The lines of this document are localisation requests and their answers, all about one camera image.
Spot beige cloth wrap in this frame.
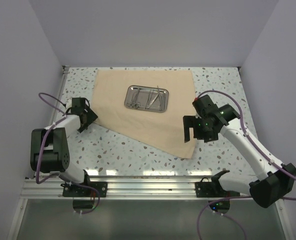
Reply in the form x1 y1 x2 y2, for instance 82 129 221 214
91 70 196 159

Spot steel forceps pair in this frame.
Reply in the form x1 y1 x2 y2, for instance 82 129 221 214
126 87 142 110

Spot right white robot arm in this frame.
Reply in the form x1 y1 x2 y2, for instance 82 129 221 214
183 95 296 208

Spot aluminium front rail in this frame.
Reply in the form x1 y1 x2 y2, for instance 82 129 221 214
20 174 281 201

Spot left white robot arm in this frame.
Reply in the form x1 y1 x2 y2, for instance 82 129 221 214
30 97 98 197

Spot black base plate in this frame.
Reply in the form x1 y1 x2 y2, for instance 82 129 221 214
60 181 108 198
194 177 241 198

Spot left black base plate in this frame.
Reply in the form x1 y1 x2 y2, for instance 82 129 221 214
60 181 108 198

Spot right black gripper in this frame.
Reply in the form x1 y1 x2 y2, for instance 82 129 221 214
183 114 219 143

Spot stainless steel instrument tray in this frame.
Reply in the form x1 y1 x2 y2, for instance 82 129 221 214
124 85 169 113

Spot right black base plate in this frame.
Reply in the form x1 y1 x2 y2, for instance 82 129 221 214
194 177 241 198

